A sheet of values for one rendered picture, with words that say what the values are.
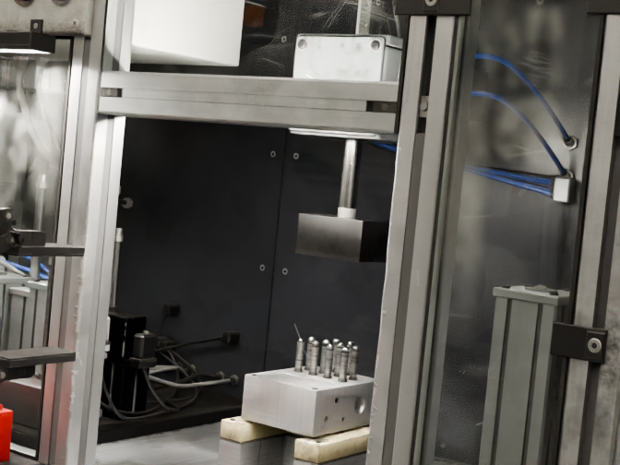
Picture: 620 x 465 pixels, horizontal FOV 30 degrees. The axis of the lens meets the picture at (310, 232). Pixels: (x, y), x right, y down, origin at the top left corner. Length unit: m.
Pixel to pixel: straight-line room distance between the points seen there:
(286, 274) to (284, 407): 0.41
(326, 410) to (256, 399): 0.08
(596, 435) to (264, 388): 0.43
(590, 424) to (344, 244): 0.41
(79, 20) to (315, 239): 0.34
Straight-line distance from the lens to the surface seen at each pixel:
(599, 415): 0.92
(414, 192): 0.99
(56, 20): 1.28
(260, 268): 1.63
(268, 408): 1.24
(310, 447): 1.19
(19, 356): 0.94
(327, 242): 1.25
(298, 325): 1.59
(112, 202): 1.26
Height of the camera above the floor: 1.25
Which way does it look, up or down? 3 degrees down
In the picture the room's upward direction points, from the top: 6 degrees clockwise
